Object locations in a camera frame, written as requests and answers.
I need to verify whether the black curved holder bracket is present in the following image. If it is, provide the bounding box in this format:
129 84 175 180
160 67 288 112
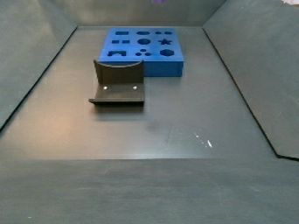
88 60 145 105

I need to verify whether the purple object at top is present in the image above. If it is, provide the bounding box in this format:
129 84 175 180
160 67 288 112
152 0 164 4

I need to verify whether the blue shape sorter box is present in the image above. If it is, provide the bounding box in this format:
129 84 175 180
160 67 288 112
97 27 184 77

